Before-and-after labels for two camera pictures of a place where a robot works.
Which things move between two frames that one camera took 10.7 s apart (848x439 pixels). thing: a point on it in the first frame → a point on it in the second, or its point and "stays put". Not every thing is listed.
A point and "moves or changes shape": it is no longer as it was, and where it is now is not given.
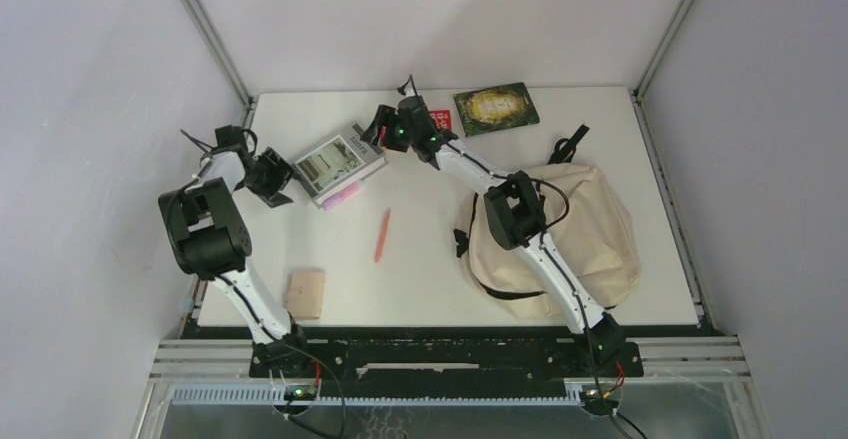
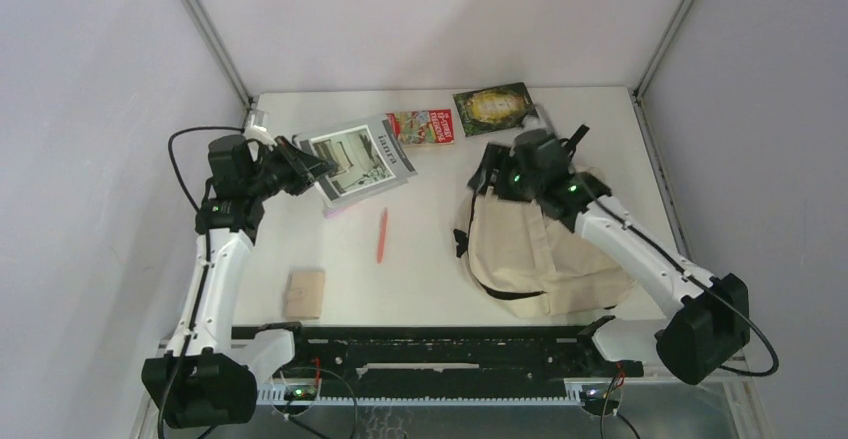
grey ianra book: x=344 y=160 moves or changes shape
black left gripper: x=411 y=351 stays put
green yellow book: x=496 y=108 stays put
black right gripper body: x=403 y=137 → x=510 y=182
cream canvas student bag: x=586 y=216 stays put
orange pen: x=383 y=235 stays put
